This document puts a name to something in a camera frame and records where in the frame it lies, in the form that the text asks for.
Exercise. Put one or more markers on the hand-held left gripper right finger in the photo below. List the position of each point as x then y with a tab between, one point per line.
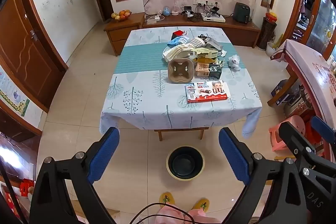
233	155

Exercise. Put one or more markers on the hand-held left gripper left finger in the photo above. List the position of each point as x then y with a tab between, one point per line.
105	153

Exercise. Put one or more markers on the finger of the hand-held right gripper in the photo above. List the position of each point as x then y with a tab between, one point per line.
324	128
296	138

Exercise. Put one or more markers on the yellow rimmed waste bin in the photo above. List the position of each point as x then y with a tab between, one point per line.
185	165

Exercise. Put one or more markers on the cream paper bag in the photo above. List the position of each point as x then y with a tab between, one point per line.
174	53

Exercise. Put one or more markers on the red plastic stool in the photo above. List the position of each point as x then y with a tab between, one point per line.
313	138

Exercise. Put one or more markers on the pink plastic stool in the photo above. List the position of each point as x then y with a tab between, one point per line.
275	134

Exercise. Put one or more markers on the blue cardboard box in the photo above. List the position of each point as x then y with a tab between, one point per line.
281	91

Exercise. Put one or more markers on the person's right yellow slipper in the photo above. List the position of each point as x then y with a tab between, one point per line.
201	205

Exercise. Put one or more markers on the pink tablecloth round table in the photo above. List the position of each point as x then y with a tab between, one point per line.
309	69

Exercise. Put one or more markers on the red white chocolate box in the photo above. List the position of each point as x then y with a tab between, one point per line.
210	92

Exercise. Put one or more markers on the tree print tablecloth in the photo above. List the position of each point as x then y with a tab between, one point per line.
147	92

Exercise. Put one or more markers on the red bag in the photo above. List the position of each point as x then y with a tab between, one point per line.
25	187

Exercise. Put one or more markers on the brown milk carton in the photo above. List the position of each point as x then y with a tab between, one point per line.
207	70

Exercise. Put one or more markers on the white bucket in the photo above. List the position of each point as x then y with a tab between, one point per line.
271	49

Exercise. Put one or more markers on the crumpled white plastic bag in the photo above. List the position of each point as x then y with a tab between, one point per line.
233	61

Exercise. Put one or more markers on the cardboard cup carrier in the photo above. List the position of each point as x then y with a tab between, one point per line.
180	74

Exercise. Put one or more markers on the dark woven basket stand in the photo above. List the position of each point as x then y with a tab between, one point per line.
266	32

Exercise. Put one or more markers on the grey carton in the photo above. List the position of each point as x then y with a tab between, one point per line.
213	44

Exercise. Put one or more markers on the wooden television cabinet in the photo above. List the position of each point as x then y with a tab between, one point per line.
244	32

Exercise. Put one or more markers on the wooden drawer cabinet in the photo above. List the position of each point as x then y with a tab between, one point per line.
118	35

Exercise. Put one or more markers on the blue white plastic wrapper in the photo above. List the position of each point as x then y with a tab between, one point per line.
176	41

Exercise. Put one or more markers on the brown wooden door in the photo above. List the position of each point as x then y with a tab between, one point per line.
23	50

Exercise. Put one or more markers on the red black box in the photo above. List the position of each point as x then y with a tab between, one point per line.
177	33

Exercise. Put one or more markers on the dark green air fryer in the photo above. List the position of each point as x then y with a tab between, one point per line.
241	12

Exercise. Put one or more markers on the white set-top box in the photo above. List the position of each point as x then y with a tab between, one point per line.
214	18

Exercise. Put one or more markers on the fruit bowl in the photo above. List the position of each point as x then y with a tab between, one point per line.
121	15

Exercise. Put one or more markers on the white power adapter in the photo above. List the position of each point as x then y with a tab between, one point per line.
153	19

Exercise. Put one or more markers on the blue snow globe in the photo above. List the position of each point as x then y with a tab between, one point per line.
166	11

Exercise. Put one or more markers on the wooden table frame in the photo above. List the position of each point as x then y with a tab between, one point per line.
181	130

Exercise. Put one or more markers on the children's wall poster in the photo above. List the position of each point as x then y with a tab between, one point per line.
13	94

